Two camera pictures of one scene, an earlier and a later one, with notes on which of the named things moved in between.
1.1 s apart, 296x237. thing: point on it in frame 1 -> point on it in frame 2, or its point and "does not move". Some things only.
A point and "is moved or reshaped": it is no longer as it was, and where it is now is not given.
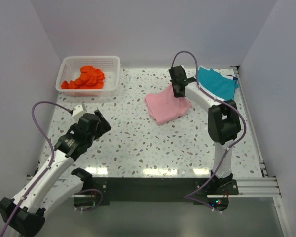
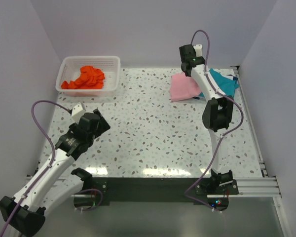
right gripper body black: (175, 95) -> (186, 73)
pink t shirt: (164, 106) is moved or reshaped
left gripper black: (103, 126) does not move
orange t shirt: (90, 78) does not move
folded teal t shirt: (218, 84) does not move
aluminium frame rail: (266, 186) does not move
